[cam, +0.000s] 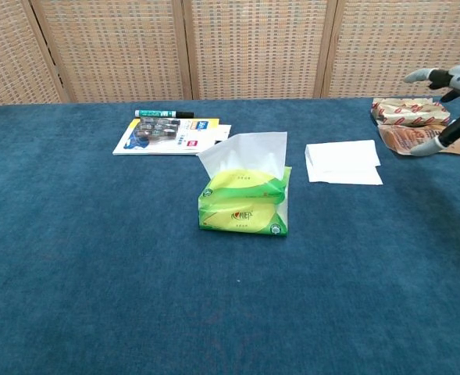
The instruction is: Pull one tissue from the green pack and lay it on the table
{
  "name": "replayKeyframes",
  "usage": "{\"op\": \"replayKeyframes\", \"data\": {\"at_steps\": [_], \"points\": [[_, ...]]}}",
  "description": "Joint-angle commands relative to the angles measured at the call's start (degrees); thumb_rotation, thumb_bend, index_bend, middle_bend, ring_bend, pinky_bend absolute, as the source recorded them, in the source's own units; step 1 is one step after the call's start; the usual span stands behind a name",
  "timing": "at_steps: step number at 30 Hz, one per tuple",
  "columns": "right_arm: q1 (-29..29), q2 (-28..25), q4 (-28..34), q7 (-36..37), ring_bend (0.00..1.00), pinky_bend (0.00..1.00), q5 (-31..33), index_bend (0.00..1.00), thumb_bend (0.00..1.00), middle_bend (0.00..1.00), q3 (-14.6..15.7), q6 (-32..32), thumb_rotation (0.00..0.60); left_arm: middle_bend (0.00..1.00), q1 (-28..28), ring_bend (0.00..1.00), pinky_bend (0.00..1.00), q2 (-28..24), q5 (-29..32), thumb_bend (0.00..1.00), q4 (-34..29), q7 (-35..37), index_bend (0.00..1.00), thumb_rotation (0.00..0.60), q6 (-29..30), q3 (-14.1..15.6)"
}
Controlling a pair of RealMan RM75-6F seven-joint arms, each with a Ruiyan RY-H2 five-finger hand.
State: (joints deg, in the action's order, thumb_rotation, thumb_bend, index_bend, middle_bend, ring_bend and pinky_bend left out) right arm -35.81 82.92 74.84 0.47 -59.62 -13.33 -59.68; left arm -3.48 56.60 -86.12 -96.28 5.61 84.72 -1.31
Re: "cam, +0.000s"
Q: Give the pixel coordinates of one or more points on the small white paper card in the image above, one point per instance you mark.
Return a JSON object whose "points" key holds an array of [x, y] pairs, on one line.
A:
{"points": [[223, 132]]}

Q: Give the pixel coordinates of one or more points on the woven wooden screen panel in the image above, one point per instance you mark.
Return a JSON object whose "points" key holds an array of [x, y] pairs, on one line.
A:
{"points": [[257, 47], [11, 54], [389, 43], [112, 51]]}

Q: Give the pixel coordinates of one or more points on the white blue blister card pack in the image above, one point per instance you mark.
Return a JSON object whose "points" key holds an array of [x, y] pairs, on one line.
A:
{"points": [[163, 142]]}

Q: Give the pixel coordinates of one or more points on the white tissue sheet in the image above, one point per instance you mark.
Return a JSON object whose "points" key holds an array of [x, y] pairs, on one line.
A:
{"points": [[343, 160], [249, 152]]}

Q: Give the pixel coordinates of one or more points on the blue table cloth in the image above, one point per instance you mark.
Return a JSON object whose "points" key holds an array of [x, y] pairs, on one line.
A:
{"points": [[97, 273]]}

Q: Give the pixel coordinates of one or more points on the brown red printed wrapped package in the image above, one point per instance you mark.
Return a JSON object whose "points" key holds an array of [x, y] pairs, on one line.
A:
{"points": [[409, 111]]}

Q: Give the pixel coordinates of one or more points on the brown spout pouch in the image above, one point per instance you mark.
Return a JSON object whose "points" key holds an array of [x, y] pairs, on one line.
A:
{"points": [[405, 138]]}

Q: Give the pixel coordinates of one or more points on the green black marker pen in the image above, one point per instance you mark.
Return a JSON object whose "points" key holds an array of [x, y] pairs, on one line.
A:
{"points": [[155, 113]]}

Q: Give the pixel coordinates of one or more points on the green yellow tissue pack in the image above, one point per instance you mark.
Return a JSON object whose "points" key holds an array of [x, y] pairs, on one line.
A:
{"points": [[237, 216]]}

